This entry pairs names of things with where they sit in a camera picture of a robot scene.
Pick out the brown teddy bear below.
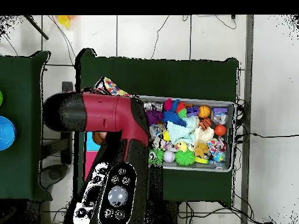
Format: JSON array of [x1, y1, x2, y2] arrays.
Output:
[[193, 142, 210, 158]]

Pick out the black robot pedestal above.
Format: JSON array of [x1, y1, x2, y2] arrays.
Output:
[[149, 200, 180, 224]]

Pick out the blue bowl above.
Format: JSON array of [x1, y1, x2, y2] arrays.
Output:
[[0, 115, 17, 152]]

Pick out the grey round base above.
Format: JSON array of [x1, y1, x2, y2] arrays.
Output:
[[39, 163, 69, 190]]

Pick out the tiger plush toy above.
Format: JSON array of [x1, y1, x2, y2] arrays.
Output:
[[199, 117, 213, 131]]

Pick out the green spiky ball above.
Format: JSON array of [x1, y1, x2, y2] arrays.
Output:
[[175, 149, 196, 167]]

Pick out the purple spiky ball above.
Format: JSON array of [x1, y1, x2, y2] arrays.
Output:
[[146, 109, 164, 125]]

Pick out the shallow mesh bin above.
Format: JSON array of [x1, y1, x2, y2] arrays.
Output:
[[140, 94, 236, 173]]

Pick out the green spiky toy with eyes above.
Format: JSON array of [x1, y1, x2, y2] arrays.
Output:
[[148, 148, 165, 166]]

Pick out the black rod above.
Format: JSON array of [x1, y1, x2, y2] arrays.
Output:
[[23, 15, 50, 40]]

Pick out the small basketball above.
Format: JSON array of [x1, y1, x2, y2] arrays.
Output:
[[198, 105, 211, 118]]

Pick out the dark green side tablecloth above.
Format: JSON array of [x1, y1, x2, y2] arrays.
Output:
[[0, 50, 53, 202]]

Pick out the white baseball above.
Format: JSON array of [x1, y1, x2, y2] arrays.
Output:
[[163, 150, 176, 163]]

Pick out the black upright panel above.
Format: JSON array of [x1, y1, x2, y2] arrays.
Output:
[[61, 81, 74, 165]]

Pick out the orange ball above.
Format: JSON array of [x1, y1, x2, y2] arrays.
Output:
[[214, 125, 227, 137]]

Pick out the polka dot cloth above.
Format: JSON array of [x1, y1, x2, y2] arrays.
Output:
[[94, 76, 131, 97]]

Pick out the yellow object on floor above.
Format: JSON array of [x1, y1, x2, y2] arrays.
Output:
[[57, 15, 72, 29]]

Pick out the wooden box with three holes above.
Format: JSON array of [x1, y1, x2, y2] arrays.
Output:
[[82, 131, 108, 183]]

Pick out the blue spiky ball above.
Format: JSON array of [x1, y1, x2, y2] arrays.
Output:
[[161, 109, 187, 128]]

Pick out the light blue knitted cloth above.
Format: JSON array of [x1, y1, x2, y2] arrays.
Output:
[[166, 116, 199, 145]]

